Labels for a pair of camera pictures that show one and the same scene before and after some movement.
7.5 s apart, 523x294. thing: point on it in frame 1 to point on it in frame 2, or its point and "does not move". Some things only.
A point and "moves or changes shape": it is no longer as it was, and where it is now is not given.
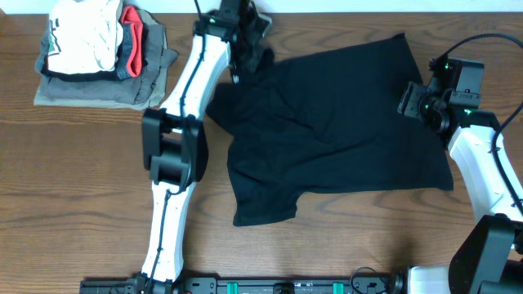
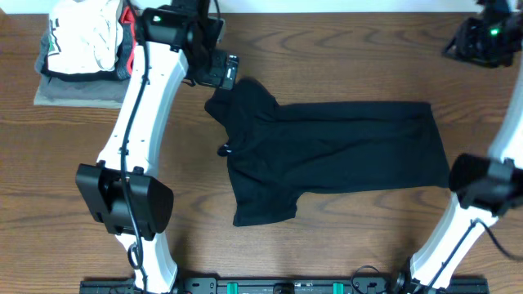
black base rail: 376,284 does not move
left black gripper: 252,65 to 213,76
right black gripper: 410,99 to 473,49
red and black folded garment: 130,54 does not move
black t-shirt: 322,122 moves or changes shape
